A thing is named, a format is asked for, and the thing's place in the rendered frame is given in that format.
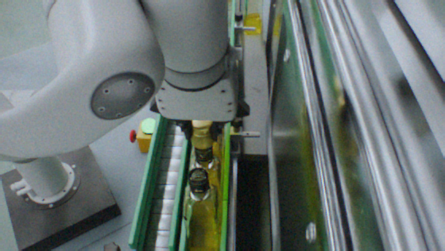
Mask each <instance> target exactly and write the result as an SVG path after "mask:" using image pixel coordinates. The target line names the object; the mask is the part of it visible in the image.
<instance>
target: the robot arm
mask: <svg viewBox="0 0 445 251"><path fill-rule="evenodd" d="M228 2H229V0H42V6H43V8H44V15H45V18H46V21H47V26H48V31H49V37H50V41H51V42H52V50H53V53H54V56H55V60H56V66H57V70H58V72H59V75H58V76H57V77H56V78H55V79H54V80H53V81H52V82H50V83H49V84H47V85H46V86H45V87H44V88H42V89H41V90H23V91H22V90H0V161H11V163H12V164H13V165H14V167H15V168H16V169H17V171H18V172H20V174H21V175H22V176H23V179H22V181H20V182H18V183H14V184H11V185H10V188H11V190H12V191H15V190H16V189H17V190H18V189H20V188H22V187H25V188H24V189H22V190H20V191H17V195H19V196H21V195H24V194H25V193H27V194H28V196H29V197H30V198H31V200H33V201H34V202H35V203H40V204H46V203H53V202H55V201H59V200H60V199H62V198H63V197H64V196H65V195H66V194H67V193H69V192H70V190H71V189H72V186H73V184H74V182H75V173H74V172H73V170H72V168H71V167H70V166H69V165H67V164H65V163H63V162H60V159H59V158H58V156H57V155H61V154H65V153H69V152H72V151H75V150H77V149H81V148H82V147H84V146H87V145H89V144H91V143H93V142H94V141H97V140H98V139H100V138H101V137H104V136H105V135H106V134H107V133H109V132H110V131H111V130H113V129H115V128H117V127H118V126H120V125H121V124H122V123H123V122H125V121H127V120H128V119H130V118H132V117H133V116H134V115H135V114H137V113H138V112H139V111H141V110H142V109H143V108H144V107H145V106H146V105H147V104H148V103H149V102H150V101H151V100H152V101H151V102H150V106H149V110H150V111H152V112H155V113H158V114H162V115H163V116H164V117H166V118H169V119H171V120H173V121H175V122H176V125H177V126H179V127H180V128H181V132H184V136H185V140H190V139H191V129H190V120H196V121H213V126H212V133H213V141H218V137H219V134H223V128H224V127H225V124H226V123H229V122H232V121H234V120H235V119H236V118H242V117H245V116H249V115H250V105H249V104H248V103H247V102H246V101H245V100H244V99H243V98H242V97H241V96H240V95H239V94H238V92H239V85H238V66H237V62H236V60H242V48H235V46H231V44H228V43H229V42H230V37H229V36H228ZM154 97H155V98H154Z"/></svg>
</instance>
